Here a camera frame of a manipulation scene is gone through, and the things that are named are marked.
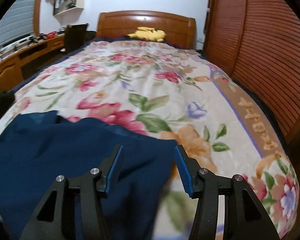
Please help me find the floral blanket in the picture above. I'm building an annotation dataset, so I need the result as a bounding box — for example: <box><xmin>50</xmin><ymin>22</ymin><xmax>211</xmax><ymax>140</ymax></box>
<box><xmin>0</xmin><ymin>39</ymin><xmax>298</xmax><ymax>240</ymax></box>

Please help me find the yellow plush toy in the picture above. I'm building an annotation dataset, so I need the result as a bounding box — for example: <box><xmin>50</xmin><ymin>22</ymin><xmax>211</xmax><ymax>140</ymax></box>
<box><xmin>126</xmin><ymin>26</ymin><xmax>167</xmax><ymax>42</ymax></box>

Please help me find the wooden louvered wardrobe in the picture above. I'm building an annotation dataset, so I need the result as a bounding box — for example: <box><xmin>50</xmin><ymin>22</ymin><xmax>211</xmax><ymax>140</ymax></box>
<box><xmin>203</xmin><ymin>0</ymin><xmax>300</xmax><ymax>155</ymax></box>

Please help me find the black chair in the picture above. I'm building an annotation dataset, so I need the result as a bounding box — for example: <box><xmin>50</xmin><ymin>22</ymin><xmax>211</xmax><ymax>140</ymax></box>
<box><xmin>60</xmin><ymin>24</ymin><xmax>97</xmax><ymax>54</ymax></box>

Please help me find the navy bed sheet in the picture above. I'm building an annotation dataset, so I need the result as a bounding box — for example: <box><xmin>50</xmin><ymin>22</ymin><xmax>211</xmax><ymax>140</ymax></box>
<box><xmin>14</xmin><ymin>51</ymin><xmax>74</xmax><ymax>90</ymax></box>

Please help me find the dark blue jacket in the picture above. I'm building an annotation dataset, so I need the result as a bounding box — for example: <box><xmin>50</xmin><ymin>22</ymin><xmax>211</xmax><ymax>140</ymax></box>
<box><xmin>0</xmin><ymin>110</ymin><xmax>178</xmax><ymax>240</ymax></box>

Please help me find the window with blinds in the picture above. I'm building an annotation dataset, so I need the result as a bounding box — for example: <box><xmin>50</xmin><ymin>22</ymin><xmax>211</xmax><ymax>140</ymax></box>
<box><xmin>0</xmin><ymin>0</ymin><xmax>44</xmax><ymax>53</ymax></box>

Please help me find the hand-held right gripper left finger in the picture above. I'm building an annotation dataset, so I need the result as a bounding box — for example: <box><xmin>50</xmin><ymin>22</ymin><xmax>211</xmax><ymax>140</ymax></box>
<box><xmin>19</xmin><ymin>144</ymin><xmax>124</xmax><ymax>240</ymax></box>

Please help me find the wooden bed headboard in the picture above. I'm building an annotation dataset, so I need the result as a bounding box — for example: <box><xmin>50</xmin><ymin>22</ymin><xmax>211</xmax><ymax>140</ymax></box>
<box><xmin>97</xmin><ymin>10</ymin><xmax>197</xmax><ymax>49</ymax></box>

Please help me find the black cloth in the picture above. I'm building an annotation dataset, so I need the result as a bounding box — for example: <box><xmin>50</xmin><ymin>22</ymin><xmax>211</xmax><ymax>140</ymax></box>
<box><xmin>0</xmin><ymin>91</ymin><xmax>16</xmax><ymax>128</ymax></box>

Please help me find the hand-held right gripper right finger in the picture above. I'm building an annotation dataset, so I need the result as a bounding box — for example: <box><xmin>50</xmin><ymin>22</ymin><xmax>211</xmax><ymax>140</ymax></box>
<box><xmin>174</xmin><ymin>144</ymin><xmax>282</xmax><ymax>240</ymax></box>

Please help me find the wooden desk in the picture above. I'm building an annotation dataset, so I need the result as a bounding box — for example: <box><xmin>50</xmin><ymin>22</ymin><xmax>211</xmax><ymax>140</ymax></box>
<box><xmin>0</xmin><ymin>32</ymin><xmax>67</xmax><ymax>96</ymax></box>

